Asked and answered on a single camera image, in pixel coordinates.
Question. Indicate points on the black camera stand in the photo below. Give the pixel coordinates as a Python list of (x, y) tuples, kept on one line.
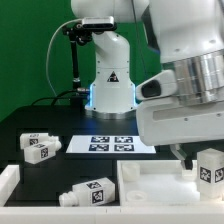
[(77, 37)]

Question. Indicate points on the white U-shaped fence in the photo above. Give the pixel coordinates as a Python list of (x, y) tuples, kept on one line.
[(196, 214)]

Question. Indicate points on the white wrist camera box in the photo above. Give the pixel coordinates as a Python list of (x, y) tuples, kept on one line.
[(161, 85)]

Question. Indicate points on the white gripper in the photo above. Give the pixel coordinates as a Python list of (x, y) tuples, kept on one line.
[(164, 122)]

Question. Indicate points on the white square tabletop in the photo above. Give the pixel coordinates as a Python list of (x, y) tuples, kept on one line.
[(144, 183)]

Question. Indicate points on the white tag sheet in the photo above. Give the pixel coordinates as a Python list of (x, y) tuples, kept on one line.
[(105, 144)]

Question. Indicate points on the silver rear camera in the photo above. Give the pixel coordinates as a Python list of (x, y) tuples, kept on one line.
[(99, 23)]

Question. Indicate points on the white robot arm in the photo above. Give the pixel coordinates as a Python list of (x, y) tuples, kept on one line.
[(184, 103)]

